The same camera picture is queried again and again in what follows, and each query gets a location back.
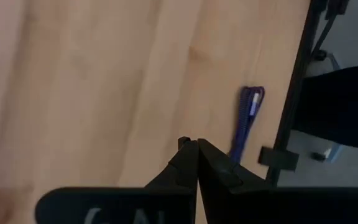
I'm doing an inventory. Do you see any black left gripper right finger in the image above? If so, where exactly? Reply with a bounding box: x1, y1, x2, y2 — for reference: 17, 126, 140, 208
197, 138, 358, 224

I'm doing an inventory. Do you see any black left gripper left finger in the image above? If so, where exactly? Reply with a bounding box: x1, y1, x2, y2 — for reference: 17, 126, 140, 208
35, 136, 198, 224

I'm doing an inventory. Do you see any blue purple pen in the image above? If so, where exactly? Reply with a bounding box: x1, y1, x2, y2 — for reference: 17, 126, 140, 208
227, 85, 266, 165

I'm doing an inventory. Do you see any black table clamp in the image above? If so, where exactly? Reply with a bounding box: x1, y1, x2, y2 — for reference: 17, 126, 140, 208
257, 145, 300, 172

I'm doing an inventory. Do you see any black wheeled chair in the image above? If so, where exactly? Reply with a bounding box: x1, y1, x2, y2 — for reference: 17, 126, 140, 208
291, 49, 358, 163

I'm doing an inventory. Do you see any black metal table frame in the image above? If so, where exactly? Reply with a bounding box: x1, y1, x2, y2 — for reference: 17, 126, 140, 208
265, 0, 351, 187

